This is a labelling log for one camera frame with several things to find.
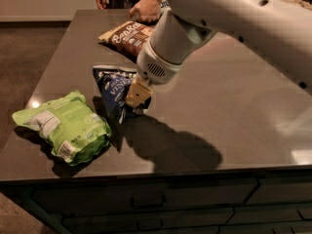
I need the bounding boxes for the black lower drawer handle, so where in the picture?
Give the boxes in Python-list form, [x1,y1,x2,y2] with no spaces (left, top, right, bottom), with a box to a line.
[136,219,164,232]

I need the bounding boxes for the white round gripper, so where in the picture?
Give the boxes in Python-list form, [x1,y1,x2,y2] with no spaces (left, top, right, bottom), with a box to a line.
[125,39,183,109]

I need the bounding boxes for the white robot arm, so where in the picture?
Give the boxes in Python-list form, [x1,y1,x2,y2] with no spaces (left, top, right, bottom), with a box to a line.
[126,0,312,108]

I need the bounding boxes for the green rice chip bag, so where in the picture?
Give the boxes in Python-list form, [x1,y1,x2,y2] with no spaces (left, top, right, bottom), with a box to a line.
[13,91,111,166]

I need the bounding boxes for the black upper drawer handle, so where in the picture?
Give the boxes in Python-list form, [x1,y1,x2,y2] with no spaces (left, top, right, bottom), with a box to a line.
[131,193,166,210]

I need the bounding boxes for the blue kettle chip bag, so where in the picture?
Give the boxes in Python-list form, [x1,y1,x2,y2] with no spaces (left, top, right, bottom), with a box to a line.
[93,64,151,124]

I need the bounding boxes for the brown and yellow chip bag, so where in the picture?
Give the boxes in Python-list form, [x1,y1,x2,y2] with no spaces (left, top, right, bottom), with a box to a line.
[98,20,153,60]

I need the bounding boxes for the person's left hand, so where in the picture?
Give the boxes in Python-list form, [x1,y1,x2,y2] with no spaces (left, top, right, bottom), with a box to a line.
[129,0,161,23]

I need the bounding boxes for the black drawer handle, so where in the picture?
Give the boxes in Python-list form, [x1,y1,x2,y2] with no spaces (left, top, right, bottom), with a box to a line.
[136,219,164,232]
[131,193,166,210]

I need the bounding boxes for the dark drawer cabinet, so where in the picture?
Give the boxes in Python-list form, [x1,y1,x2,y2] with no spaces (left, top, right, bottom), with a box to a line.
[1,173,312,234]

